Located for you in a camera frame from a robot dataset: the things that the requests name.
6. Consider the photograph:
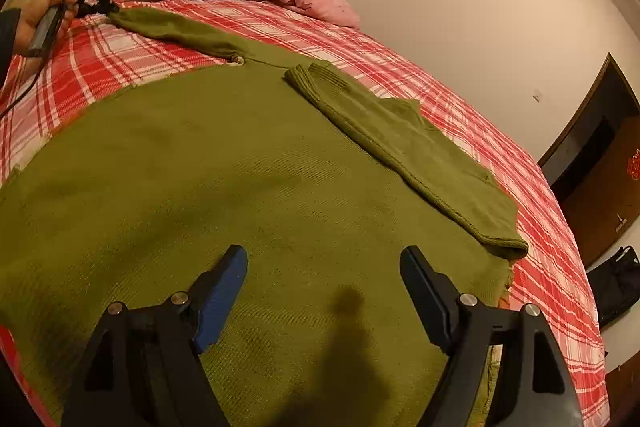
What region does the person's left forearm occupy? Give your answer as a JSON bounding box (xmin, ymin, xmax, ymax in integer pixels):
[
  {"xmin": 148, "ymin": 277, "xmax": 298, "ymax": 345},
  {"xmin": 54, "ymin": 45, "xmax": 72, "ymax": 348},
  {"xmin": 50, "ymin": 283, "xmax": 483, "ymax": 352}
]
[{"xmin": 0, "ymin": 7, "xmax": 24, "ymax": 90}]

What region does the black bag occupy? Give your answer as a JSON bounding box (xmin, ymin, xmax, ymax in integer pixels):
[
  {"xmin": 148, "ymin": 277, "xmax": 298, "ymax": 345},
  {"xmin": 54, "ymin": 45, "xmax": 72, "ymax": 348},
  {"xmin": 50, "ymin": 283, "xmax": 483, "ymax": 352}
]
[{"xmin": 585, "ymin": 246, "xmax": 640, "ymax": 329}]

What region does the person's left hand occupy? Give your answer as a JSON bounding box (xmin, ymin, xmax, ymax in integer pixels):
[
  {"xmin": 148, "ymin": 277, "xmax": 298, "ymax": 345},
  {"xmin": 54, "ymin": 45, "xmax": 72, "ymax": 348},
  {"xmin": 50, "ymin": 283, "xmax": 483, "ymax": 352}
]
[{"xmin": 15, "ymin": 0, "xmax": 82, "ymax": 56}]

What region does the brown wooden door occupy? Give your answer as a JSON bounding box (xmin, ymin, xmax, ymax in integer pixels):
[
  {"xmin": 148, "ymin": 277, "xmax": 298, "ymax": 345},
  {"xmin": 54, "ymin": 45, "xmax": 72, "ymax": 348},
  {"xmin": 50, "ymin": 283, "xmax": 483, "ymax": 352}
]
[{"xmin": 537, "ymin": 53, "xmax": 640, "ymax": 269}]

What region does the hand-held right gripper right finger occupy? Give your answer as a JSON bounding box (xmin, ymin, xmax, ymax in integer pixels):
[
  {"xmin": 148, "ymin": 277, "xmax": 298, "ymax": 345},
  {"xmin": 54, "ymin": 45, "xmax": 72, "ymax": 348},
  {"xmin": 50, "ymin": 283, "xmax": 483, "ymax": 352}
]
[{"xmin": 399, "ymin": 245, "xmax": 583, "ymax": 427}]

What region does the black cable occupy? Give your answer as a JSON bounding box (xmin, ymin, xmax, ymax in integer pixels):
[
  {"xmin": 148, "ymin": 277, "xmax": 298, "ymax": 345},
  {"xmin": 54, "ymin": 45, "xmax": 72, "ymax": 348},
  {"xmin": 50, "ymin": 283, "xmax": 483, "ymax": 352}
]
[{"xmin": 0, "ymin": 0, "xmax": 68, "ymax": 118}]

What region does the red plaid blanket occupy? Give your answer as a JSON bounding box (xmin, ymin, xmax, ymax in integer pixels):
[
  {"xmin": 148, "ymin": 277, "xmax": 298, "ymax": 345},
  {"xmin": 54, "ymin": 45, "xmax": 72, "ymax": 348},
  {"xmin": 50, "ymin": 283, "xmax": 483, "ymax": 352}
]
[{"xmin": 0, "ymin": 0, "xmax": 608, "ymax": 427}]

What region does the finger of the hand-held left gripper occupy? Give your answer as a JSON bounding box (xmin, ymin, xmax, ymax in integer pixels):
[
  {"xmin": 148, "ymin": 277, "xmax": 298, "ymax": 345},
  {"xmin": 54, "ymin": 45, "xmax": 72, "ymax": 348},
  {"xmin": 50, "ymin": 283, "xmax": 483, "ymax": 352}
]
[{"xmin": 80, "ymin": 0, "xmax": 122, "ymax": 18}]

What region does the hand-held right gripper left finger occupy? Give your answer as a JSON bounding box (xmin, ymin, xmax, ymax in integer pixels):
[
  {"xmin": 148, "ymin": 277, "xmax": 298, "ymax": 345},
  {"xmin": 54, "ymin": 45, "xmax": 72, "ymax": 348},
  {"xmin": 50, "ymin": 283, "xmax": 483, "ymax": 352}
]
[{"xmin": 60, "ymin": 244, "xmax": 249, "ymax": 427}]

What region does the green knit sweater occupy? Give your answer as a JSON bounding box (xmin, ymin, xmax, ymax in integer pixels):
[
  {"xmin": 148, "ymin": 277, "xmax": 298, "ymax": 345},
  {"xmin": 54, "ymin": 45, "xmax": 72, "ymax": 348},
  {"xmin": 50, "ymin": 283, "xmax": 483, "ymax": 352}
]
[{"xmin": 0, "ymin": 7, "xmax": 530, "ymax": 427}]

